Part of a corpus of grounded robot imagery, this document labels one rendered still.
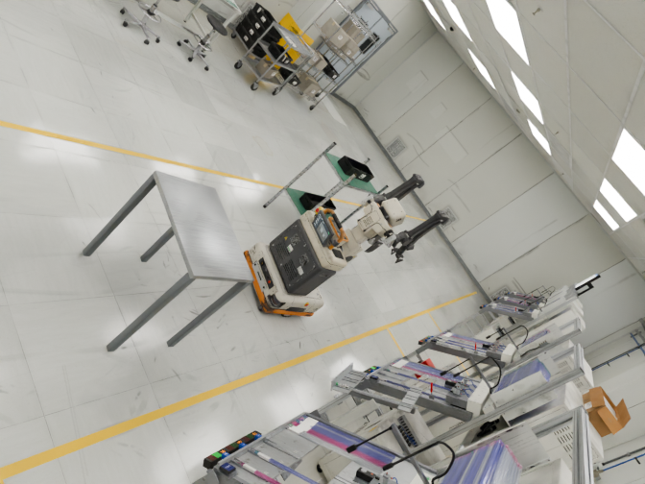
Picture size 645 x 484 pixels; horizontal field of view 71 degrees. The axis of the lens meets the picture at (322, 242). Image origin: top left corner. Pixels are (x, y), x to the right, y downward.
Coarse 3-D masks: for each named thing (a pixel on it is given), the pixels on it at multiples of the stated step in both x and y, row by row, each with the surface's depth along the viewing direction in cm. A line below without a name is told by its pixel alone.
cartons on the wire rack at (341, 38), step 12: (324, 24) 783; (336, 24) 772; (336, 36) 782; (348, 36) 820; (348, 48) 828; (312, 60) 807; (324, 60) 832; (300, 84) 867; (312, 84) 859; (312, 96) 897
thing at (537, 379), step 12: (576, 348) 297; (528, 360) 306; (540, 360) 304; (552, 360) 300; (576, 360) 260; (540, 372) 251; (552, 372) 300; (360, 384) 299; (516, 384) 255; (528, 384) 252; (540, 384) 249; (336, 396) 393; (492, 396) 261; (504, 396) 258; (516, 396) 255; (540, 396) 249; (552, 396) 246; (516, 408) 255; (528, 408) 252; (324, 420) 312; (408, 432) 319; (408, 444) 303; (420, 444) 318
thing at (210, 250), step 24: (144, 192) 256; (168, 192) 247; (192, 192) 265; (216, 192) 286; (120, 216) 264; (168, 216) 239; (192, 216) 251; (216, 216) 269; (96, 240) 275; (168, 240) 307; (192, 240) 238; (216, 240) 254; (192, 264) 226; (216, 264) 241; (240, 264) 258; (240, 288) 260; (144, 312) 240; (120, 336) 249
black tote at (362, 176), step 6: (342, 162) 477; (348, 162) 473; (354, 162) 502; (360, 162) 509; (342, 168) 477; (348, 168) 473; (354, 168) 475; (360, 168) 522; (366, 168) 525; (348, 174) 480; (360, 174) 494; (366, 174) 502; (372, 174) 521; (360, 180) 508; (366, 180) 515
